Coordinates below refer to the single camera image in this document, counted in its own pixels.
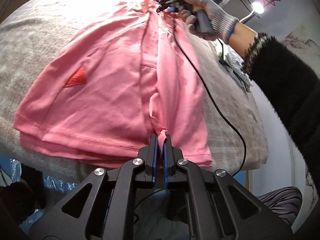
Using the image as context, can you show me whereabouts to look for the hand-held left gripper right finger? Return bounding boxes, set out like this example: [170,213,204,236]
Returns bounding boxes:
[164,134,295,240]

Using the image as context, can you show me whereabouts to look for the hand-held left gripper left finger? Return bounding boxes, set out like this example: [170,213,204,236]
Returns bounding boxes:
[29,134,158,240]

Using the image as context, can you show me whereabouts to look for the pink t-shirt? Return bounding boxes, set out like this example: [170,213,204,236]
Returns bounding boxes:
[12,0,213,168]

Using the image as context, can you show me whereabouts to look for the person's right forearm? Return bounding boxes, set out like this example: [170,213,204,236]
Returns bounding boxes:
[229,21,320,198]

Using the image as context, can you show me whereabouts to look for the stack of folded clothes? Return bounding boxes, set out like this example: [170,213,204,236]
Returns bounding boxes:
[216,39,253,93]

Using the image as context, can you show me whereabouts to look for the person's right hand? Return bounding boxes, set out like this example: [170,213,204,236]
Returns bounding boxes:
[182,0,240,43]

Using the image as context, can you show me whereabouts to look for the white clip lamp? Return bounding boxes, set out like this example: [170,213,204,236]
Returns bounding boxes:
[240,1,265,23]

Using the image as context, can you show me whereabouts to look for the blue plastic bag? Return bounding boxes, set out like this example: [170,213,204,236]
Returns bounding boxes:
[0,155,84,214]

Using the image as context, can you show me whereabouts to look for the person's striped trouser leg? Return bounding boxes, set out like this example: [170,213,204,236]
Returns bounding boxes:
[257,186,303,227]

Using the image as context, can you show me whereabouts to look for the beige plaid blanket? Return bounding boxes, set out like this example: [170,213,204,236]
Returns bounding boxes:
[0,0,269,180]

